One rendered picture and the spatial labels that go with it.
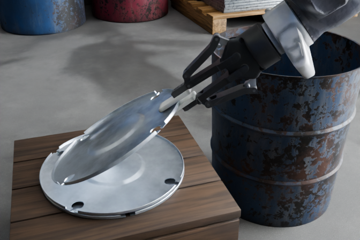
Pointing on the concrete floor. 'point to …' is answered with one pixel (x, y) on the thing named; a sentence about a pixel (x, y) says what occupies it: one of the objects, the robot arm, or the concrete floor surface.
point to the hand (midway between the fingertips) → (177, 102)
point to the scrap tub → (287, 133)
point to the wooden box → (217, 189)
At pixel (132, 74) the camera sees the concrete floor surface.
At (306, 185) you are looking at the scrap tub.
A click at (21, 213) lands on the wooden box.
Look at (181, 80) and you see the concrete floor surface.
